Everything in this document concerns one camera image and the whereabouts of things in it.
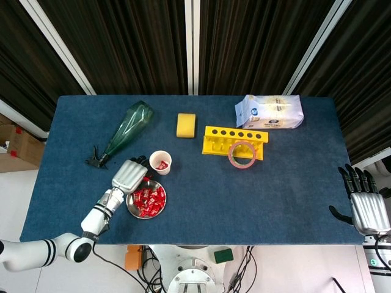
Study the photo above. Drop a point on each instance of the white paper cup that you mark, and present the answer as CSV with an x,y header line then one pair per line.
x,y
154,157

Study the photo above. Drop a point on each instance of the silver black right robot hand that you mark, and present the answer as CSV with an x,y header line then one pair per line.
x,y
368,210

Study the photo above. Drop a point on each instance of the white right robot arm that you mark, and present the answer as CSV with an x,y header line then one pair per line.
x,y
380,277

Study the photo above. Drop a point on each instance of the tissue pack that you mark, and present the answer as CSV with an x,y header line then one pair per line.
x,y
275,113

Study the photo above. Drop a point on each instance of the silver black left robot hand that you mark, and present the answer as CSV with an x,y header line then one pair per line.
x,y
128,177

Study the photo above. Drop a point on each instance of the dark pleated curtain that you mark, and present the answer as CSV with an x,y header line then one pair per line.
x,y
122,45
244,45
366,76
18,61

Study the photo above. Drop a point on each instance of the brown cardboard box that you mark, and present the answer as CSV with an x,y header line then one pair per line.
x,y
24,146

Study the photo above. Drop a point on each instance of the green plastic spray bottle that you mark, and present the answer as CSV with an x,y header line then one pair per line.
x,y
131,122

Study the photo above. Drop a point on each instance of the white frame post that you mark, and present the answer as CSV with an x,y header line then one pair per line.
x,y
192,45
58,45
314,45

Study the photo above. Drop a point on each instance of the yellow sponge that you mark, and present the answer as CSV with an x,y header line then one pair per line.
x,y
186,125

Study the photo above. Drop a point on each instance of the red tape roll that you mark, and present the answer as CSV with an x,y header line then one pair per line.
x,y
242,166

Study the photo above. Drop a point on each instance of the orange box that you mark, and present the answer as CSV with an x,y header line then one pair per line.
x,y
133,259

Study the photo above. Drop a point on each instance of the blue table cloth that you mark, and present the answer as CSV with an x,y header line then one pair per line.
x,y
214,198

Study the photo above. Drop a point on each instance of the yellow test tube rack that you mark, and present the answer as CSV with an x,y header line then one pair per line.
x,y
207,149

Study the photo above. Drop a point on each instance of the round steel plate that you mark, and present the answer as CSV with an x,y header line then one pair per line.
x,y
152,183

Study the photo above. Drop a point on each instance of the green block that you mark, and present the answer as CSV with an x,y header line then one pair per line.
x,y
223,256

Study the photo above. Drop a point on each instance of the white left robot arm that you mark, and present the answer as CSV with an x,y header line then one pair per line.
x,y
94,218

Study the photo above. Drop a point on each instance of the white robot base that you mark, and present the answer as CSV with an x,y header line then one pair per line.
x,y
189,259

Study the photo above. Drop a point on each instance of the white floor rail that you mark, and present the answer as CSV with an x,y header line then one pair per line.
x,y
18,117
375,155

